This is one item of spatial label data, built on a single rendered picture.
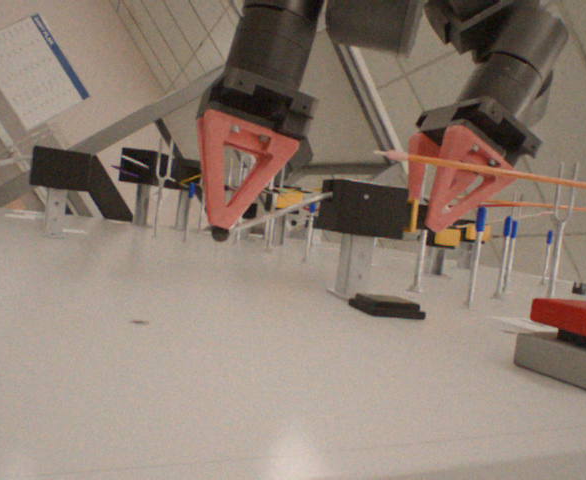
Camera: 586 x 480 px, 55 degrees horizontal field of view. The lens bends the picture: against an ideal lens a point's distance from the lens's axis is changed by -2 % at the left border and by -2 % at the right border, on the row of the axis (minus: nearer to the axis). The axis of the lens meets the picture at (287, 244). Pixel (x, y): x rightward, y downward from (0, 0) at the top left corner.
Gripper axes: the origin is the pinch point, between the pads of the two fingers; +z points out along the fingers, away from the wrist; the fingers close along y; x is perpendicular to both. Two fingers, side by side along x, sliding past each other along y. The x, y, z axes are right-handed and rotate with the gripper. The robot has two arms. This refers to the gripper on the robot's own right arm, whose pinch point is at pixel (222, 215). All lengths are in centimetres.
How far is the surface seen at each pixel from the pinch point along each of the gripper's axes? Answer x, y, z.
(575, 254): -254, 224, -43
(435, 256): -35.8, 27.6, -3.6
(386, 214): -11.6, -2.1, -3.6
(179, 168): -4, 75, -8
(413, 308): -12.7, -7.7, 2.5
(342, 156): -60, 134, -33
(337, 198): -7.7, -1.5, -3.6
